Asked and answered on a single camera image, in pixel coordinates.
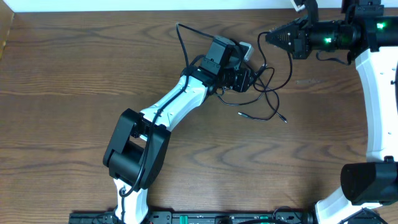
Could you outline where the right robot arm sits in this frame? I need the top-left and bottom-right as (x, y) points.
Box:
(266, 0), (397, 223)

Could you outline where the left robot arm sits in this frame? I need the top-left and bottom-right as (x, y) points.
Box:
(103, 35), (254, 223)

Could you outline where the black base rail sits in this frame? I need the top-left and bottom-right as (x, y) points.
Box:
(68, 210), (316, 224)

